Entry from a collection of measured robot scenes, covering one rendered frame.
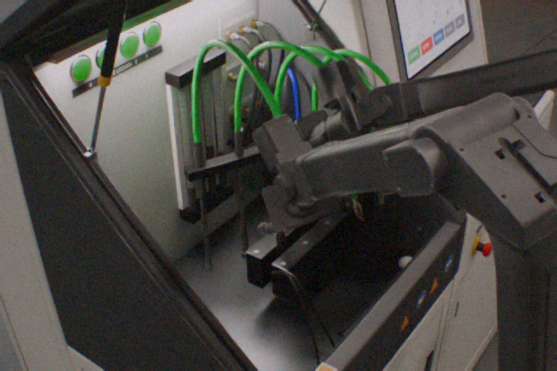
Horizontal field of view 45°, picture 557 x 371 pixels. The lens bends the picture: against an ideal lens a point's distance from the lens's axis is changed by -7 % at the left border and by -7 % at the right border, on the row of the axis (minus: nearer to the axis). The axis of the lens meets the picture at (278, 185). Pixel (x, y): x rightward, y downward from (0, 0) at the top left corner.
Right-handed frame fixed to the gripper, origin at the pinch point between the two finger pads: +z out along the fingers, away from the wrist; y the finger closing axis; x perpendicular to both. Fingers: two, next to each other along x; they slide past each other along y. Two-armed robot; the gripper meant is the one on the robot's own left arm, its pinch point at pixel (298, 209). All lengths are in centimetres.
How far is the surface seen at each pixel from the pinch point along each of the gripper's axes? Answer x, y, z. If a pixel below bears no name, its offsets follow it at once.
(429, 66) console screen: -32, -47, 54
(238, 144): -20.6, 5.4, 28.7
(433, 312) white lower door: 25, -25, 46
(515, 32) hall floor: -126, -221, 357
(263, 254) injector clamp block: 2.4, 7.5, 27.2
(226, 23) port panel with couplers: -46, 0, 27
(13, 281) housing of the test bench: -9, 62, 35
